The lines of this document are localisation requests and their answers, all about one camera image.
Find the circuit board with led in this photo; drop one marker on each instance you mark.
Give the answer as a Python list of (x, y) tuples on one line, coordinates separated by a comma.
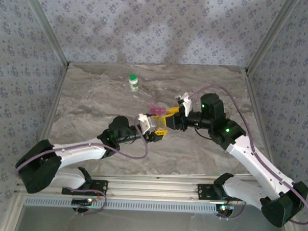
[(81, 201), (225, 208)]

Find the right circuit board with LED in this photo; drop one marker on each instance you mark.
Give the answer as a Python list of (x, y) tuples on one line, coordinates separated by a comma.
[(225, 208)]

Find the aluminium side rail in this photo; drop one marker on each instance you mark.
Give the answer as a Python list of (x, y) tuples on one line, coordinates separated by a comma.
[(257, 112), (48, 116)]

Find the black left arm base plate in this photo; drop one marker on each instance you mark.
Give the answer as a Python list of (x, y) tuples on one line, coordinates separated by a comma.
[(102, 186)]

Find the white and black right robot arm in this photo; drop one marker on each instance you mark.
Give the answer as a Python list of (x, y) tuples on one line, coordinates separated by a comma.
[(256, 163)]

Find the pink and clear pill organizer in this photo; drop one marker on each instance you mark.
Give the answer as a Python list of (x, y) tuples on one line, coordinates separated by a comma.
[(156, 110)]

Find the white pill bottle green cap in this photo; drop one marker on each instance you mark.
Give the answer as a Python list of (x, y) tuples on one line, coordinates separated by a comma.
[(133, 82)]

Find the left circuit board with LED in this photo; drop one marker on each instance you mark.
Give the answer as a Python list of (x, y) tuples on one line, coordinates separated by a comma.
[(81, 201)]

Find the aluminium mounting rail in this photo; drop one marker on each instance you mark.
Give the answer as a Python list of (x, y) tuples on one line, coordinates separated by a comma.
[(153, 187)]

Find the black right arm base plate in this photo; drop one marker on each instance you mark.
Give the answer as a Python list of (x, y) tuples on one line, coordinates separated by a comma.
[(204, 192)]

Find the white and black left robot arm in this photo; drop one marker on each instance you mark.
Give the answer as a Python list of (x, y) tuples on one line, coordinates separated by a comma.
[(78, 150)]

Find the aluminium frame post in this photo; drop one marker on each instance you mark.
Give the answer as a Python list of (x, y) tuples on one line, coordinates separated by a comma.
[(270, 36), (46, 26)]

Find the grey metal shelf panel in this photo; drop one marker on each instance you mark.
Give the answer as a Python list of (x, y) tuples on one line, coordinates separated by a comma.
[(151, 225)]

